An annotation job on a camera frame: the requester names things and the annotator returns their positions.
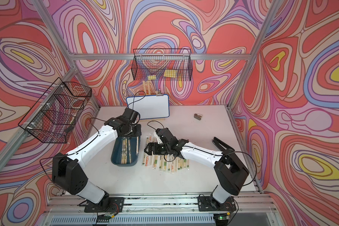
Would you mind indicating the black wire basket back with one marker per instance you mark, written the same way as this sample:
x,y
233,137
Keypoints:
x,y
149,64

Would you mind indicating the green circuit board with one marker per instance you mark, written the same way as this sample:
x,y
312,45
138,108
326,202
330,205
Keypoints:
x,y
104,218

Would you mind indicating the panda print chopsticks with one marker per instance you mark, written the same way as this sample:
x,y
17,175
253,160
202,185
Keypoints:
x,y
186,162

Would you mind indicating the black wire basket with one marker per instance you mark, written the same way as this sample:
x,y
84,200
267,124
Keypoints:
x,y
149,64
53,117

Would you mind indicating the yellow sticky note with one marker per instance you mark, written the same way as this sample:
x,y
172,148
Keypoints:
x,y
170,73

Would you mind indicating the olive and white stapler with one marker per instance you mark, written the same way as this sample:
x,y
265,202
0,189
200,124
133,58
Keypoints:
x,y
198,116

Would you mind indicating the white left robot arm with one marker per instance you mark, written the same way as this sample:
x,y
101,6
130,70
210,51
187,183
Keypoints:
x,y
68,169

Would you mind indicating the leaf top chopsticks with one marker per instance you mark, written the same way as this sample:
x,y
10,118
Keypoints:
x,y
137,146

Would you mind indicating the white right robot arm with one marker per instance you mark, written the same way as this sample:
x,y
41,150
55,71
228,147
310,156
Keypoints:
x,y
230,170

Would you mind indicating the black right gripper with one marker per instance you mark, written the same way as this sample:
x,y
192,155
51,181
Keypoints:
x,y
149,146

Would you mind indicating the black wire basket left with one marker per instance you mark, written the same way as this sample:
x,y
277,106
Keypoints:
x,y
53,117

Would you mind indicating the wrapped chopsticks in box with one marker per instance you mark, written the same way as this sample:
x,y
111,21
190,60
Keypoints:
x,y
126,151

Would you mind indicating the blue framed whiteboard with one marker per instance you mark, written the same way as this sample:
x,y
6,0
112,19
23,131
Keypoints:
x,y
150,107

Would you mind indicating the wooden whiteboard easel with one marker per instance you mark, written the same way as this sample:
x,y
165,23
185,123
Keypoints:
x,y
147,92

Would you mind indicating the teal plastic storage box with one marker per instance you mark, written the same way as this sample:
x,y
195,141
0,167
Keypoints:
x,y
116,153

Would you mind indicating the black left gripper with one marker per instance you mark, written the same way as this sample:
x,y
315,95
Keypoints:
x,y
138,132

